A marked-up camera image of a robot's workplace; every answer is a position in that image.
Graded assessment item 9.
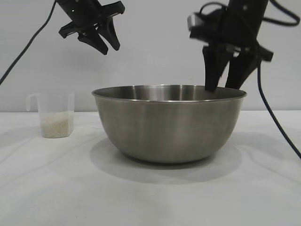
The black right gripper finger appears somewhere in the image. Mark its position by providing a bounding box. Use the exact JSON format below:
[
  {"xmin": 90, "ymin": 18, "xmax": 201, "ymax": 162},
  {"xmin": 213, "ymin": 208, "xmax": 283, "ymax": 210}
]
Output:
[
  {"xmin": 202, "ymin": 46, "xmax": 233, "ymax": 92},
  {"xmin": 224, "ymin": 52, "xmax": 261, "ymax": 90}
]

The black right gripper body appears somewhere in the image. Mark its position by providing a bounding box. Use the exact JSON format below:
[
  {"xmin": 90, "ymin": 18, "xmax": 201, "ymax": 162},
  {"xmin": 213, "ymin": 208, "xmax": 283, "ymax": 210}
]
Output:
[{"xmin": 202, "ymin": 0, "xmax": 274, "ymax": 63}]

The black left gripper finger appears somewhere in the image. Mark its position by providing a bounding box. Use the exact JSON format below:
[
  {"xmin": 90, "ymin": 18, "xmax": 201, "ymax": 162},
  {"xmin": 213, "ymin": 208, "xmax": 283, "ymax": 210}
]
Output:
[
  {"xmin": 77, "ymin": 30, "xmax": 109, "ymax": 56},
  {"xmin": 97, "ymin": 20, "xmax": 121, "ymax": 51}
]

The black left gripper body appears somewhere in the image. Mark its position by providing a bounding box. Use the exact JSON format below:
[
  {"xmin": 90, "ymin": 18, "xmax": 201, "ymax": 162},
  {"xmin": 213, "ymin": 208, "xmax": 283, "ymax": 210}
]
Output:
[{"xmin": 54, "ymin": 0, "xmax": 126, "ymax": 39}]

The stainless steel mixing bowl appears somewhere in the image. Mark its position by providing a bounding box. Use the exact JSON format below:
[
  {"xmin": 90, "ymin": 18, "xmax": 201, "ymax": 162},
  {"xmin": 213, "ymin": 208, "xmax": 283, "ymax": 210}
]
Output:
[{"xmin": 91, "ymin": 84, "xmax": 247, "ymax": 164}]

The clear plastic measuring cup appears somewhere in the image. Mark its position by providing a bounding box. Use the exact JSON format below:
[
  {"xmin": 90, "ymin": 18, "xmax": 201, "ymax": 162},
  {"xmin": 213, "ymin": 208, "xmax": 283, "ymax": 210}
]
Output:
[{"xmin": 25, "ymin": 92, "xmax": 75, "ymax": 139}]

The long black right arm cable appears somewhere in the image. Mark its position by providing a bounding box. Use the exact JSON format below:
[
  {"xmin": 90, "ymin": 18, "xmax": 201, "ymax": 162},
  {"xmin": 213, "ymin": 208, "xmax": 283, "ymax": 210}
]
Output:
[{"xmin": 257, "ymin": 60, "xmax": 301, "ymax": 160}]

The thin black camera cable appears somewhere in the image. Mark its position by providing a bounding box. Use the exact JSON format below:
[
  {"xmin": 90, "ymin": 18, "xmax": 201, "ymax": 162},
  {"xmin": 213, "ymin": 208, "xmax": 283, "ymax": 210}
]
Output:
[{"xmin": 199, "ymin": 1, "xmax": 228, "ymax": 17}]

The looped black right arm cable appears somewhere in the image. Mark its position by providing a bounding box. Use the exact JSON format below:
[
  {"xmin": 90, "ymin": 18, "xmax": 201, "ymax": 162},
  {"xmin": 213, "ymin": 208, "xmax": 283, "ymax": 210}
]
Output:
[{"xmin": 262, "ymin": 0, "xmax": 301, "ymax": 26}]

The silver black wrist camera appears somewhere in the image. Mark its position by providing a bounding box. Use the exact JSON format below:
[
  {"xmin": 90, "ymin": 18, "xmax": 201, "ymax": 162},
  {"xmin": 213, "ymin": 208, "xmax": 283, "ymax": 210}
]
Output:
[{"xmin": 187, "ymin": 10, "xmax": 224, "ymax": 45}]

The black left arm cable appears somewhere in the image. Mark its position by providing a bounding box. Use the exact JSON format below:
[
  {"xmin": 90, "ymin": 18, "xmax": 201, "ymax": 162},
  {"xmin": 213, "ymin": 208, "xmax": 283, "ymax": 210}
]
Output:
[{"xmin": 0, "ymin": 0, "xmax": 57, "ymax": 85}]

